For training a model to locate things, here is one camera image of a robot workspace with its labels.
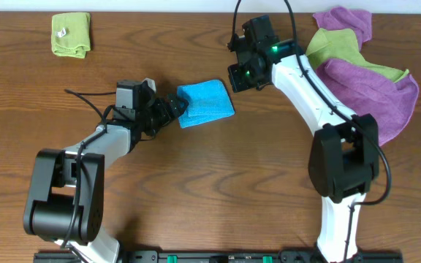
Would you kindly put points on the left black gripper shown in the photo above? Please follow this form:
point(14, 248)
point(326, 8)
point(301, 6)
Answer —
point(172, 108)

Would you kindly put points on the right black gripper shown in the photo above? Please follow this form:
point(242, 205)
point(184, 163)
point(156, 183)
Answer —
point(234, 78)

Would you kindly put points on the blue microfiber cloth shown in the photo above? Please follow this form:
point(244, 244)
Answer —
point(208, 101)

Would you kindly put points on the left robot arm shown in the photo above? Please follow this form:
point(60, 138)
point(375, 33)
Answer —
point(66, 195)

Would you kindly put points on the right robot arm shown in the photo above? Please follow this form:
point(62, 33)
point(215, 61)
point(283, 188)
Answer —
point(345, 153)

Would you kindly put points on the upper purple cloth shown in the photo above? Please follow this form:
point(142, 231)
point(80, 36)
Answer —
point(337, 18)

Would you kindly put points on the crumpled green cloth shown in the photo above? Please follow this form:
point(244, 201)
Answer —
point(344, 45)

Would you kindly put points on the folded green cloth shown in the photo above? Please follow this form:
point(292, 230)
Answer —
point(70, 35)

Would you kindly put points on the large purple cloth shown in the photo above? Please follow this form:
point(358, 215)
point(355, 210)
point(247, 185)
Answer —
point(368, 92)

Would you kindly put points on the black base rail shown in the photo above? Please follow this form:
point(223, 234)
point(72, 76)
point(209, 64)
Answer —
point(285, 256)

